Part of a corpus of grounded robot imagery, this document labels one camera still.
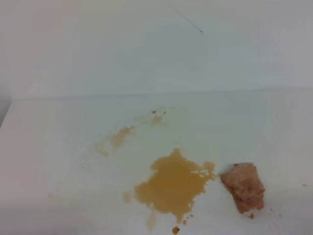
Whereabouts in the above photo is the faint smeared coffee stain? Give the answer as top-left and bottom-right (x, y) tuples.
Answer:
(94, 106), (175, 158)

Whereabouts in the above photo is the large brown coffee puddle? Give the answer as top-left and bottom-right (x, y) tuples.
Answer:
(121, 147), (216, 235)

